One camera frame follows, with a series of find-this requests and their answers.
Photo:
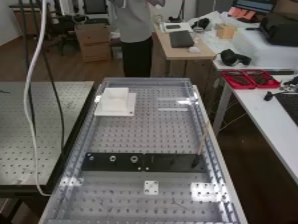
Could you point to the small white box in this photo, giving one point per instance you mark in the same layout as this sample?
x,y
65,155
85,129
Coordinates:
x,y
117,100

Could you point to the thin stick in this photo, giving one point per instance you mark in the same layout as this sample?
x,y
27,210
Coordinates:
x,y
204,140

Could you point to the black plate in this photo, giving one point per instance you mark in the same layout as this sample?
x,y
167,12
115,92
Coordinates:
x,y
168,162

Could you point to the wooden desk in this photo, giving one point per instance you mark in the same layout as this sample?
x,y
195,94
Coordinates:
x,y
178,63

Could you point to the red tray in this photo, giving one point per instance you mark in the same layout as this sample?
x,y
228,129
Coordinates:
x,y
239,80
264,78

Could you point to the small white square plate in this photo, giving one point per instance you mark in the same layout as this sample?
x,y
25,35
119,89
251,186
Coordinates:
x,y
151,187

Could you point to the person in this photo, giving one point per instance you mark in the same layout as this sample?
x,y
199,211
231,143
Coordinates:
x,y
135,33

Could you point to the cardboard box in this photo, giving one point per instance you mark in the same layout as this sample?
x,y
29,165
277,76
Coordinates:
x,y
94,43

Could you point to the black headphones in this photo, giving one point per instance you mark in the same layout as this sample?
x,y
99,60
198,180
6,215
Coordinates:
x,y
235,57

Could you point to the long white desk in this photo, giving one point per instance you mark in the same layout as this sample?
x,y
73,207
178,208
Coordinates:
x,y
271,123

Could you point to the clear box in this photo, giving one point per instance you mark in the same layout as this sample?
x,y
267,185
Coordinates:
x,y
147,206

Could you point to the wooden block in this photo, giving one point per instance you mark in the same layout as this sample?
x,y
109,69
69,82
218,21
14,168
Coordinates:
x,y
226,31

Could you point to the black keyboard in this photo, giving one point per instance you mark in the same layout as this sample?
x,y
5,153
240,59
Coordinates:
x,y
291,106

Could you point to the black bag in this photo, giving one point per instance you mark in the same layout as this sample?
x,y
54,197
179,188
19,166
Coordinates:
x,y
281,31

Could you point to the screen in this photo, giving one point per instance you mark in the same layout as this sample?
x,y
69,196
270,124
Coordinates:
x,y
255,5

